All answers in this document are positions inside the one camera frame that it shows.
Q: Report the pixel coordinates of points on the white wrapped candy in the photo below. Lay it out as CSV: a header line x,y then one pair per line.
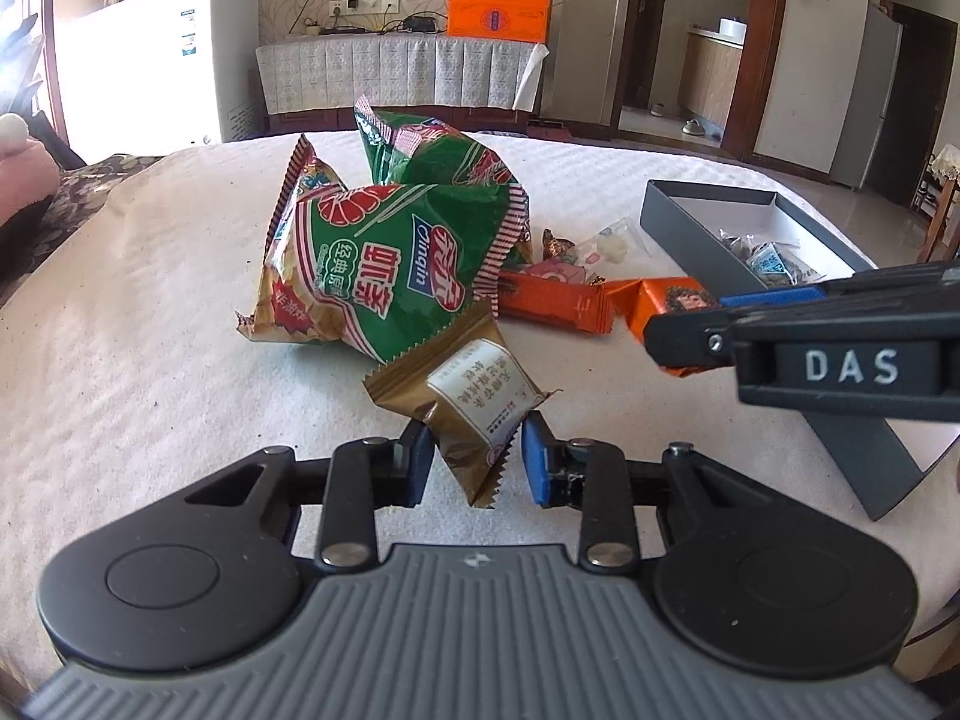
x,y
589,256
616,246

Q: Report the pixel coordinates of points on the grey slipper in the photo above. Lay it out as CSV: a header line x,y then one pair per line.
x,y
693,128

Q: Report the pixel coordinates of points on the grey cardboard box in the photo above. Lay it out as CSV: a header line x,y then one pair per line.
x,y
690,240

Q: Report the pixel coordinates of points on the dark patterned sofa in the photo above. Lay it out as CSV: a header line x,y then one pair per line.
x,y
82,195

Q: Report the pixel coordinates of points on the white chest freezer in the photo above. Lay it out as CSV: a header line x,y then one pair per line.
x,y
187,60

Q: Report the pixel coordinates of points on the brown foil candy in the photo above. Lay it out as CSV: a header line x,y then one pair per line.
x,y
559,244

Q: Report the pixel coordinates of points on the long orange snack bar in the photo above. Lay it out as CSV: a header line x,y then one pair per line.
x,y
555,304

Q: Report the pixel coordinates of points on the brown pastry packet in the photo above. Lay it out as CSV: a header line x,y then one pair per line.
x,y
465,390

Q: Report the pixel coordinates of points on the clear packet with dark filling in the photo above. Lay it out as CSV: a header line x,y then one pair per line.
x,y
736,244

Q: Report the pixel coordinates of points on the wooden chair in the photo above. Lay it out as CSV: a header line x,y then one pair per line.
x,y
941,195

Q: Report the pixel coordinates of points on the blue and white small packet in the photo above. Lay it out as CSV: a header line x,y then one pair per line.
x,y
780,268

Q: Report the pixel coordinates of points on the pink wrapped candy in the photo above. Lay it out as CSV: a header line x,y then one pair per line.
x,y
555,271

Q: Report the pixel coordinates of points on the green shrimp chips bag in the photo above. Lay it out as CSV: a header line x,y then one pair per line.
x,y
435,154
390,262

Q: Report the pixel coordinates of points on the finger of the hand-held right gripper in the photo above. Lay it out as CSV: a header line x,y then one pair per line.
x,y
772,298
686,337

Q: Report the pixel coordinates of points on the wooden kitchen cabinet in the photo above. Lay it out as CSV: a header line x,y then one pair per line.
x,y
712,79

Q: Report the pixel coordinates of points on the square orange snack packet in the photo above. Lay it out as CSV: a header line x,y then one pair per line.
x,y
660,296

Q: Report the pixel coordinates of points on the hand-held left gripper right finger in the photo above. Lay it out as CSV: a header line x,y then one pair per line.
x,y
536,457

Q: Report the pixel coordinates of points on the silver refrigerator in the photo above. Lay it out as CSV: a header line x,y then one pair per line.
x,y
866,97

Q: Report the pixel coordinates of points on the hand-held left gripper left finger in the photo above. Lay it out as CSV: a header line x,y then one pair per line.
x,y
420,465

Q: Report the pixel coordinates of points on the white lace cloth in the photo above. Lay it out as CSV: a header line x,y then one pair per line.
x,y
390,71

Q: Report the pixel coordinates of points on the black router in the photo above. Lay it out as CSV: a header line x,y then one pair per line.
x,y
420,22

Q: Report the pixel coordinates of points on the white wall socket strip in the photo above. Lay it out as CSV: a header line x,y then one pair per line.
x,y
364,6

